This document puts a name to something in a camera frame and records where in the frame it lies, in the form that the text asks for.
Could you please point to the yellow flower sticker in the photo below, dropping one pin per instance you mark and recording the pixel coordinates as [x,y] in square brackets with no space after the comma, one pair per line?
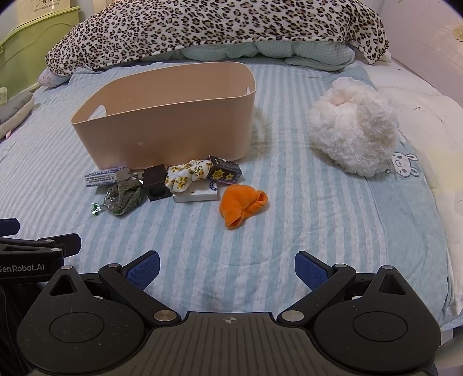
[458,34]

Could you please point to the green snack packet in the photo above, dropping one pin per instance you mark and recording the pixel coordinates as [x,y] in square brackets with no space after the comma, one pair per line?
[121,197]

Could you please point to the green headboard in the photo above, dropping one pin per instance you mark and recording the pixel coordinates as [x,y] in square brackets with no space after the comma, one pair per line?
[32,43]

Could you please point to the yellow floral scrunchie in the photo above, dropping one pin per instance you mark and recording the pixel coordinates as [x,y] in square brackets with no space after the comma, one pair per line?
[184,175]

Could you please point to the leopard print blanket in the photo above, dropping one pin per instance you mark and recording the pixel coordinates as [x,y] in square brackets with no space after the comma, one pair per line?
[202,25]

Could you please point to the dark star-print small box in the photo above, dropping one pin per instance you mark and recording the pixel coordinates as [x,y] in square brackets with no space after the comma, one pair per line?
[224,170]

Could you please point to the pale pink padded headboard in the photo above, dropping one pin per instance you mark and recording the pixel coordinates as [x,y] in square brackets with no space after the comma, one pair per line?
[423,39]

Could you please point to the small black box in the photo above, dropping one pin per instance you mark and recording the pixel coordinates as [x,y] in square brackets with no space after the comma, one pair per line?
[155,180]

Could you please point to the orange cloth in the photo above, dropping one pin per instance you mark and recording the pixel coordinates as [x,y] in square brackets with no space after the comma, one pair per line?
[240,204]

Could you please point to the beige plastic storage bin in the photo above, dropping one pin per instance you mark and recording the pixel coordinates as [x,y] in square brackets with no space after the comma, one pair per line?
[162,133]

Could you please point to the wall poster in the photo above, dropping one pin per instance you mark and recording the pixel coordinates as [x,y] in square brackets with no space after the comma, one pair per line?
[50,5]

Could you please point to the white box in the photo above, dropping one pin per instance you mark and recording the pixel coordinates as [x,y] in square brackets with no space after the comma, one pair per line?
[197,196]

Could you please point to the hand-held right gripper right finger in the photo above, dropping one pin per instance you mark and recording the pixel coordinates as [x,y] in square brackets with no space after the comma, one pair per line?
[307,270]

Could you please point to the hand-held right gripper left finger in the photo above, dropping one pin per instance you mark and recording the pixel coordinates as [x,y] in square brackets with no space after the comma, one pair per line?
[144,272]

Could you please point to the blue striped bed sheet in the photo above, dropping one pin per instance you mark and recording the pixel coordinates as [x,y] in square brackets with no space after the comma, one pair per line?
[289,224]

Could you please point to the blue and white tube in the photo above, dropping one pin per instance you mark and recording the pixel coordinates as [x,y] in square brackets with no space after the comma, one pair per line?
[103,177]

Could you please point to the grey and cream cushion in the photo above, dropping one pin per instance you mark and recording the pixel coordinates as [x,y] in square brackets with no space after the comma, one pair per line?
[14,112]

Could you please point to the pale green checked quilt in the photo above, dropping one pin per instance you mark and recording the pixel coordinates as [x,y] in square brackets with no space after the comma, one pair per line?
[289,52]

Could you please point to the white fluffy plush toy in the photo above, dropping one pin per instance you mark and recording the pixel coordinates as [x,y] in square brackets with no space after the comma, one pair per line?
[354,126]

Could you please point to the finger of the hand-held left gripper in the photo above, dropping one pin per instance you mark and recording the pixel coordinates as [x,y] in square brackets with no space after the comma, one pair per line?
[54,244]
[9,227]

